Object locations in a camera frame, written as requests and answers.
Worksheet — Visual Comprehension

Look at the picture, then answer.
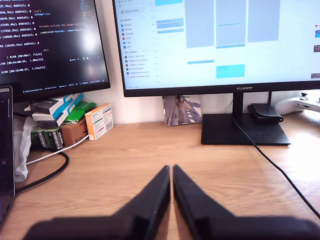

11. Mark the black Huawei monitor with stand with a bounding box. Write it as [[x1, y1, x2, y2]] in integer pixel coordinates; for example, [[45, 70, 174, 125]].
[[112, 0, 320, 146]]

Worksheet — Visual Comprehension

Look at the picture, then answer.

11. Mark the thick black cable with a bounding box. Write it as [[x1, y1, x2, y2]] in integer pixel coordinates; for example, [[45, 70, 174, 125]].
[[14, 149, 70, 194]]

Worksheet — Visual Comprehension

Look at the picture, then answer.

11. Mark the black monitor with terminal text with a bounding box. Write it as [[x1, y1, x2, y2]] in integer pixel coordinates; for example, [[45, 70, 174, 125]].
[[0, 0, 112, 98]]

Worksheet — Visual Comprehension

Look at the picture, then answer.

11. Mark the dark laptop with silver edge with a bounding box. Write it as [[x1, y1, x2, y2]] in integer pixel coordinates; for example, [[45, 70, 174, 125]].
[[0, 85, 16, 225]]

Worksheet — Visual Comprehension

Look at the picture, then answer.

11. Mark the thin black cable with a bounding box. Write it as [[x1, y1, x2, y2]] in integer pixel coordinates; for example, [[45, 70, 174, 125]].
[[230, 114, 320, 219]]

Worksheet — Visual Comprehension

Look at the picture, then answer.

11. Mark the photo postcard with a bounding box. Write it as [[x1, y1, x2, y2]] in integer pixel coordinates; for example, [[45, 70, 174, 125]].
[[162, 94, 203, 127]]

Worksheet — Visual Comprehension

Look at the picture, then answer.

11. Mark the green and black small box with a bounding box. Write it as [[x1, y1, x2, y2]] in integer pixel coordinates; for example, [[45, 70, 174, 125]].
[[30, 126, 66, 152]]

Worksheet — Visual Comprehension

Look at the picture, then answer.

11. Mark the orange and white medicine box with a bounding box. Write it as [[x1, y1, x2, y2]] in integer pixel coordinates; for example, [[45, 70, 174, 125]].
[[84, 103, 115, 142]]

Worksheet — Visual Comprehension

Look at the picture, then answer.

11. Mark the brown cardboard box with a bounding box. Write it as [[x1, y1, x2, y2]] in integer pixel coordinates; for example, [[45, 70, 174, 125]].
[[60, 117, 90, 149]]

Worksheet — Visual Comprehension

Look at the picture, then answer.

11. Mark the black leather wallet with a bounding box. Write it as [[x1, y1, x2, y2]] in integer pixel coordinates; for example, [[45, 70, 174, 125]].
[[247, 102, 285, 124]]

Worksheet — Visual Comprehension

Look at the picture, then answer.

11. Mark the grey and white flat box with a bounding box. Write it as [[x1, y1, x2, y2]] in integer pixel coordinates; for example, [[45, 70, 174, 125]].
[[31, 109, 70, 129]]

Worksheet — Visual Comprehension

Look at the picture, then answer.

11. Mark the green plastic pouch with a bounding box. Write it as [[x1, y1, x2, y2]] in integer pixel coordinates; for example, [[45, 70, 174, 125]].
[[61, 100, 97, 125]]

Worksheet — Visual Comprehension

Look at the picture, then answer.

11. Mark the white game controller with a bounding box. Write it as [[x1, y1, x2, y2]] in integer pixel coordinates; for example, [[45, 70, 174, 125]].
[[273, 91, 320, 116]]

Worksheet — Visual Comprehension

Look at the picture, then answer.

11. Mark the white cable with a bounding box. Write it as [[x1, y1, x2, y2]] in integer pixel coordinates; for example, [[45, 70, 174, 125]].
[[24, 134, 90, 166]]

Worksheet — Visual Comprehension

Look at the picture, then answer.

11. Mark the white crumpled plastic bag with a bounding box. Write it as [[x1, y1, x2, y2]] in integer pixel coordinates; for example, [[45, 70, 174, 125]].
[[13, 115, 39, 183]]

